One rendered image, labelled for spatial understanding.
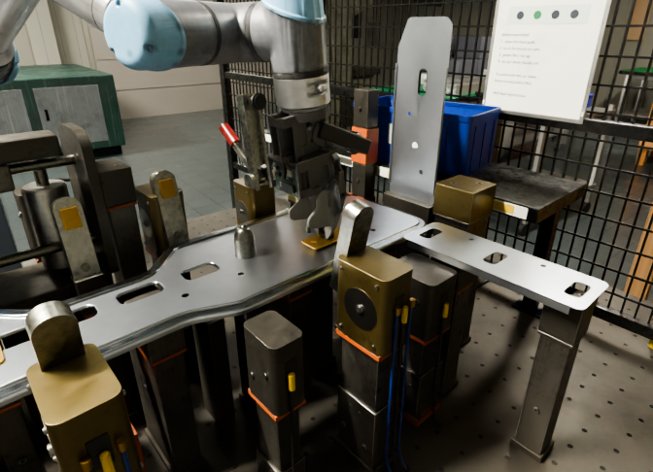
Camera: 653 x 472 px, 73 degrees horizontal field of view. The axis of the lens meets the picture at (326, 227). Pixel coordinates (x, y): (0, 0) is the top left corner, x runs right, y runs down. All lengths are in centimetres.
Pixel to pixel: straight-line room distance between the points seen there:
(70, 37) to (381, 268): 741
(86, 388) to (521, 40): 99
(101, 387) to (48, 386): 5
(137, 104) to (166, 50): 745
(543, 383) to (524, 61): 66
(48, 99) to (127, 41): 490
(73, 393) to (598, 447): 77
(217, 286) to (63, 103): 491
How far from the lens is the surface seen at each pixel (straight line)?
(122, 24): 55
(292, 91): 60
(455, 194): 83
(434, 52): 86
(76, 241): 73
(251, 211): 85
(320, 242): 71
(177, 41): 55
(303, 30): 59
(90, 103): 549
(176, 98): 816
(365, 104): 101
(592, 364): 108
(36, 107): 544
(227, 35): 61
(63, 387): 45
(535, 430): 82
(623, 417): 99
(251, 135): 82
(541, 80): 107
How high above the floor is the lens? 132
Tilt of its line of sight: 24 degrees down
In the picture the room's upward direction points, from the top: straight up
